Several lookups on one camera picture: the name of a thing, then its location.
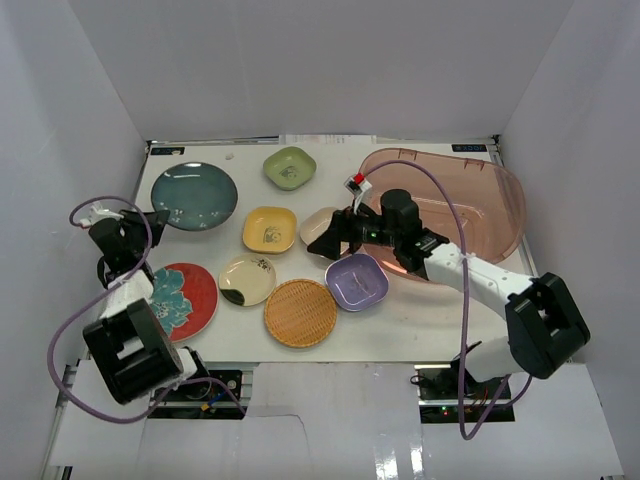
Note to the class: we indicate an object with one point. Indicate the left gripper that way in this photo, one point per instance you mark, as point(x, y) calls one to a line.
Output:
point(138, 225)

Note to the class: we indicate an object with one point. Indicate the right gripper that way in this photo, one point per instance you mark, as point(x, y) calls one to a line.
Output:
point(343, 223)

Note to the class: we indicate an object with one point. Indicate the teal round ceramic plate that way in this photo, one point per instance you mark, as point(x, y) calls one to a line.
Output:
point(198, 196)

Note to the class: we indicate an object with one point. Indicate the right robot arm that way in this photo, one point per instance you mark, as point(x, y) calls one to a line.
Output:
point(544, 325)

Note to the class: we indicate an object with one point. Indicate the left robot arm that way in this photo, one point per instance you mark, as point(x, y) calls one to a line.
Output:
point(128, 344)

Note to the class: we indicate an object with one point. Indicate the pink translucent plastic bin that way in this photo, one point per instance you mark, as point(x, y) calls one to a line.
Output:
point(488, 198)

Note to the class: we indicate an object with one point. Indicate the cream square panda dish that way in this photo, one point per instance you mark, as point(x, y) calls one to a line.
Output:
point(315, 225)

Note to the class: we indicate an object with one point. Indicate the purple square panda dish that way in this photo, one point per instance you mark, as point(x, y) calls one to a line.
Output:
point(356, 282)

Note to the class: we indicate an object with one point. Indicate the yellow square panda dish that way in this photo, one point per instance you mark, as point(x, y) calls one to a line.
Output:
point(270, 230)

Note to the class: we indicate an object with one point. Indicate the green square panda dish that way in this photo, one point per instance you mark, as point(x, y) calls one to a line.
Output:
point(289, 168)

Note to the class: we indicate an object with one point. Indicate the red floral round plate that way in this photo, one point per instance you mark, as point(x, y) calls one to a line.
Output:
point(184, 300)

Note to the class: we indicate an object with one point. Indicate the woven bamboo round tray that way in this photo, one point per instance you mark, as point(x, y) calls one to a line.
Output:
point(300, 313)

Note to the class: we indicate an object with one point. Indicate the cream round floral plate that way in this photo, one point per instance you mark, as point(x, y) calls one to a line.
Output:
point(247, 279)

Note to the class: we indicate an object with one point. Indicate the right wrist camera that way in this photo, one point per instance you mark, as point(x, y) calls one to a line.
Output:
point(360, 188)

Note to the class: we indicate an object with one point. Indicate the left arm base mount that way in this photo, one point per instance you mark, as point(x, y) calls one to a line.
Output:
point(205, 401)

